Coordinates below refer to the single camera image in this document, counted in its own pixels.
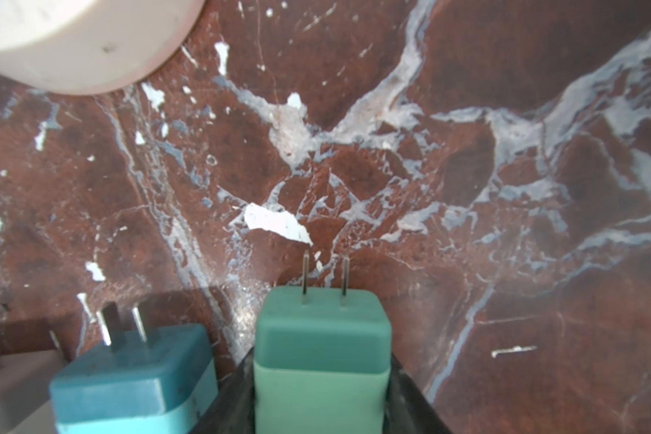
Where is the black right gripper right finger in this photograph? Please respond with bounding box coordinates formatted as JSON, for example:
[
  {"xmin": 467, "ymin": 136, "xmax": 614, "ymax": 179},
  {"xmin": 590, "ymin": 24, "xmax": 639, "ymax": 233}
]
[{"xmin": 383, "ymin": 354, "xmax": 453, "ymax": 434}]

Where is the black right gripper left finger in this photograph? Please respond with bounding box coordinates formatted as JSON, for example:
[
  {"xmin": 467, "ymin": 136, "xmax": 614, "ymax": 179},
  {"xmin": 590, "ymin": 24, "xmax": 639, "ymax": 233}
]
[{"xmin": 191, "ymin": 348, "xmax": 256, "ymax": 434}]

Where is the teal USB charger plug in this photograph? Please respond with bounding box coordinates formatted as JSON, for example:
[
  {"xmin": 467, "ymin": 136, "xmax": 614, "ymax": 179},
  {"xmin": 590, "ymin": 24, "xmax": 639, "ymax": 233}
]
[{"xmin": 49, "ymin": 302, "xmax": 219, "ymax": 433}]

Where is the green USB charger plug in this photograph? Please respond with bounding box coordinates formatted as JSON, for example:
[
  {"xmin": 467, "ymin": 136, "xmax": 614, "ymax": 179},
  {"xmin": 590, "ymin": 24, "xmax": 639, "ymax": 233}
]
[{"xmin": 253, "ymin": 260, "xmax": 392, "ymax": 433}]

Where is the white USB charger plug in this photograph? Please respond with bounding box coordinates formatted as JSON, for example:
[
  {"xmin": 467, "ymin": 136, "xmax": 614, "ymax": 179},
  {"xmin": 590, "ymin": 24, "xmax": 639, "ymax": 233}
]
[{"xmin": 0, "ymin": 350, "xmax": 64, "ymax": 434}]

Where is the beige round power strip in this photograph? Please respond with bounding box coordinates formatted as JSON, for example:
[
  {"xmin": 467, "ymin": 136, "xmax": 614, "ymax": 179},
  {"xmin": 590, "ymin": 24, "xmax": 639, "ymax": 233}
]
[{"xmin": 0, "ymin": 1, "xmax": 204, "ymax": 95}]

